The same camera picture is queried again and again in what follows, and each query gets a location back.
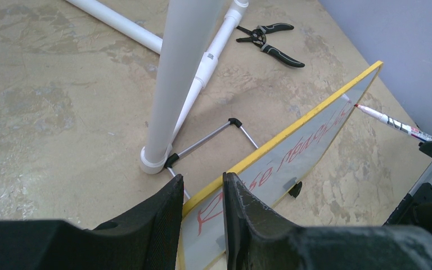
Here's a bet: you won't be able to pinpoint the white PVC pipe frame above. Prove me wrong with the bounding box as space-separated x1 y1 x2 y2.
71 1 249 174

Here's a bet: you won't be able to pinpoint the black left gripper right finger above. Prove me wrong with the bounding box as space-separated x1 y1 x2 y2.
223 172 432 269

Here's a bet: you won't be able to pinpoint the white red whiteboard marker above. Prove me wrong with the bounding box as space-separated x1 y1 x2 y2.
354 103 432 143

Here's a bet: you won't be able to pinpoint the metal whiteboard stand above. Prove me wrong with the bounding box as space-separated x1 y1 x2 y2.
164 118 303 200

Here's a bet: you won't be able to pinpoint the yellow framed whiteboard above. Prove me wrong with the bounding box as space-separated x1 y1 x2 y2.
177 61 383 269

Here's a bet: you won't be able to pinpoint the black grey wire stripper pliers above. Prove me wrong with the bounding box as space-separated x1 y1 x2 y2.
235 22 306 69

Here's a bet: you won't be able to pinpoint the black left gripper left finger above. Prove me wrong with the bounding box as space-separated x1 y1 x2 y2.
0 175 184 269

